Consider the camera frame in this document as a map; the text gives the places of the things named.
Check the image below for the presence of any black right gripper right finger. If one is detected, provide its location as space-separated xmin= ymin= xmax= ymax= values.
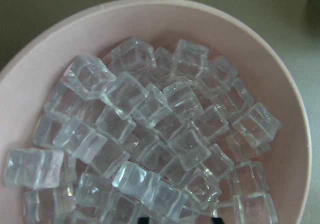
xmin=211 ymin=217 xmax=225 ymax=224

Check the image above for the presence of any pink bowl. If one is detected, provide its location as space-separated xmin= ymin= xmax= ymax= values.
xmin=0 ymin=0 xmax=312 ymax=224

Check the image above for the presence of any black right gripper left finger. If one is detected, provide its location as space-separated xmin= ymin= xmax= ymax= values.
xmin=138 ymin=217 xmax=151 ymax=224

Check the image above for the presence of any clear ice cube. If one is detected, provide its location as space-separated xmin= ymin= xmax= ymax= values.
xmin=112 ymin=161 xmax=161 ymax=205

